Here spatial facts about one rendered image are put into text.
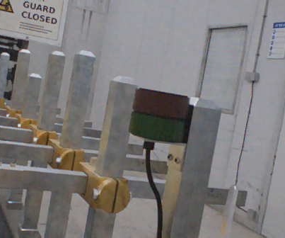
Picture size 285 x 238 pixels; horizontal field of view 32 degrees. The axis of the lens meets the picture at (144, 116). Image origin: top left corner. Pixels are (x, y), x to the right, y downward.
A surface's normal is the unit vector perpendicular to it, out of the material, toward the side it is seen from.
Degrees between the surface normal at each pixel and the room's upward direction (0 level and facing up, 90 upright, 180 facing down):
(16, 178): 90
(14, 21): 90
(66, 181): 90
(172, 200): 90
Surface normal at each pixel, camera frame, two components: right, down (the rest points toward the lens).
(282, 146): -0.91, -0.14
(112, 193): 0.38, 0.11
